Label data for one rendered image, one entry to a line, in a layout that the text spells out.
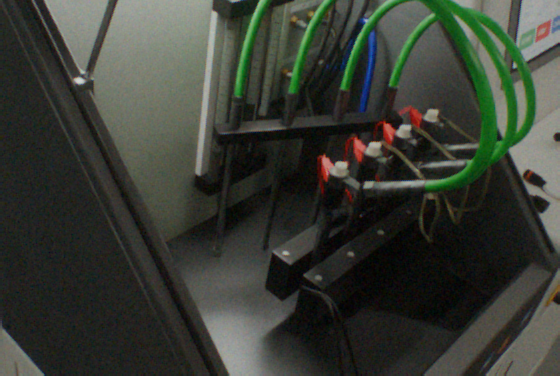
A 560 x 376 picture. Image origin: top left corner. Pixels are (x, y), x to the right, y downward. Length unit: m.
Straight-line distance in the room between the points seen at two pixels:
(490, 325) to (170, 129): 0.57
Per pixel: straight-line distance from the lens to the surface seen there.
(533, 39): 1.41
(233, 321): 1.12
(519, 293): 1.15
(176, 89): 1.04
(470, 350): 1.03
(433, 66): 1.17
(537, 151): 1.46
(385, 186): 0.88
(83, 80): 0.71
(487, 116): 0.77
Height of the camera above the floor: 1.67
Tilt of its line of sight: 35 degrees down
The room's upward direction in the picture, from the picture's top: 10 degrees clockwise
